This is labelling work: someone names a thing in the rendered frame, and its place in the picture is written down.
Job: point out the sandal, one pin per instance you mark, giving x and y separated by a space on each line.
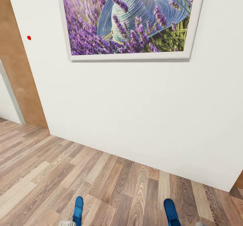
77 216
171 213

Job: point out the painting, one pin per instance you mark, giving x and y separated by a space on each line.
129 29

